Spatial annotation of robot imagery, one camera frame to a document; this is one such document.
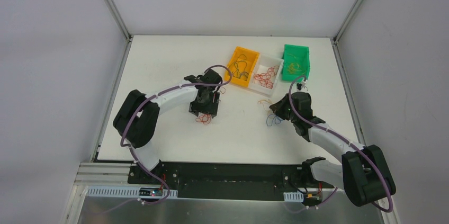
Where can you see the green plastic bin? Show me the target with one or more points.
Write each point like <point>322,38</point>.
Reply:
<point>296,62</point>

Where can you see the left white cable duct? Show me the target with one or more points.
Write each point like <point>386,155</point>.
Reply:
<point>150,193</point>

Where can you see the white cable duct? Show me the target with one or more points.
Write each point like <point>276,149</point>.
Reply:
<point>150,193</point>
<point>293,197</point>

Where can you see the left aluminium frame post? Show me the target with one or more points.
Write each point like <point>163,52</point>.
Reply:
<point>118,19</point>

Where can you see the right aluminium frame post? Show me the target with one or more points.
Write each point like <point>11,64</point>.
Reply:
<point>346,22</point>

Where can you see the aluminium frame post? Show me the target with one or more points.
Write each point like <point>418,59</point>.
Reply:
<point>118,19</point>
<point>346,22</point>

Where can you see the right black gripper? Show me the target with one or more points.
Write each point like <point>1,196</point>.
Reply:
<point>280,109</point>

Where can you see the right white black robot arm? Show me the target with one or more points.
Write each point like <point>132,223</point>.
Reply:
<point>362,171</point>

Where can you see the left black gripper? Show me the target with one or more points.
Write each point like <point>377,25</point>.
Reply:
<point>203,109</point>

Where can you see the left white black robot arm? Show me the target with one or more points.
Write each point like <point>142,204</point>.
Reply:
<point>137,117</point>

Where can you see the right white cable duct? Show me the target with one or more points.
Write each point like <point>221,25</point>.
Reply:
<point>293,197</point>

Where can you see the orange plastic bin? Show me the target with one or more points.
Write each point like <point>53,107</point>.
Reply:
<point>241,66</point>

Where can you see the white plastic bin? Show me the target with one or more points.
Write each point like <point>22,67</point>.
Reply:
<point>266,75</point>

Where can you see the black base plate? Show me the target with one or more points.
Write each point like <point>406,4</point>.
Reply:
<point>262,182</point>

